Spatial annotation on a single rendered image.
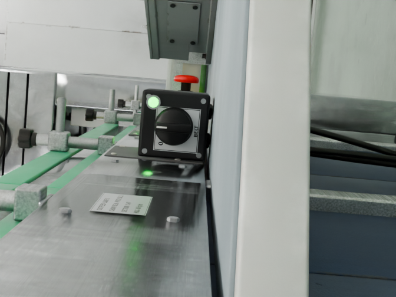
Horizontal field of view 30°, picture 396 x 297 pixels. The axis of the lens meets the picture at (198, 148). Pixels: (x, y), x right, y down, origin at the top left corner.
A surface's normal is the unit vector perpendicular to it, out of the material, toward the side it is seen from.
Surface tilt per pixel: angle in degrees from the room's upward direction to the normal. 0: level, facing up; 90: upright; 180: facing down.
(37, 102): 90
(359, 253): 90
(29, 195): 90
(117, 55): 90
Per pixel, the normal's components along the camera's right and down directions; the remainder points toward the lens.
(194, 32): -0.07, 0.90
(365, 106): 0.00, 0.10
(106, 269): 0.08, -0.99
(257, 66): 0.04, -0.43
